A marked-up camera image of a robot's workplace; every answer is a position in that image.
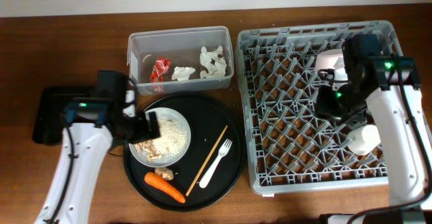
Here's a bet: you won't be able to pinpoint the white plastic fork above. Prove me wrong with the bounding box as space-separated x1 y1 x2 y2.
198 139 232 188

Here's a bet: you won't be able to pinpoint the grey plate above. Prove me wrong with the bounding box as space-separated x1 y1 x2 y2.
129 107 192 168

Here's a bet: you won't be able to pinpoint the wooden chopstick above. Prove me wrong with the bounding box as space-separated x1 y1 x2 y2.
186 126 232 196

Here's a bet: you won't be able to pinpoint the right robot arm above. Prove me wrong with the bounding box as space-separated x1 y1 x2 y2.
315 34 431 223

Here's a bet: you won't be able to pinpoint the grey dishwasher rack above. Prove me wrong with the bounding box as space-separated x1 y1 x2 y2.
236 21 405 195

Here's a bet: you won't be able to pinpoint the white cup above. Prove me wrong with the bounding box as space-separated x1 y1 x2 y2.
347 124 381 155

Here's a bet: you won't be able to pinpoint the rice pile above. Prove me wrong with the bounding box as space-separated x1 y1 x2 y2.
152 116 188 157

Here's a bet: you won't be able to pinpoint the brown ginger piece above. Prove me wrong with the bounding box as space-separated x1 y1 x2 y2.
155 167 174 181

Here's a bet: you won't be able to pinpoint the peanut shells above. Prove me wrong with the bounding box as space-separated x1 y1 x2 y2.
134 140 162 162

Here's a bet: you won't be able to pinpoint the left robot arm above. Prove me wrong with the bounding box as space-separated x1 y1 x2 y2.
33 70 160 223

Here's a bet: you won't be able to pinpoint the red snack wrapper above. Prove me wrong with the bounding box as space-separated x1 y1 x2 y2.
150 57 171 83

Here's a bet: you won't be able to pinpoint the black rectangular tray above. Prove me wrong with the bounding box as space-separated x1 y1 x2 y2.
32 86 93 146

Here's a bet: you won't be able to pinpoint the pink bowl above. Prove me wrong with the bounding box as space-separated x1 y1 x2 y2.
315 49 348 81

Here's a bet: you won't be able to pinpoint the round black tray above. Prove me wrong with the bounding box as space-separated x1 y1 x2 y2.
124 92 246 212

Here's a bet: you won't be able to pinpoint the orange carrot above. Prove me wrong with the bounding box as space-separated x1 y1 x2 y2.
144 172 186 204

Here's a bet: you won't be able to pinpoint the clear plastic bin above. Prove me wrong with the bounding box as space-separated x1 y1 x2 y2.
127 26 234 95

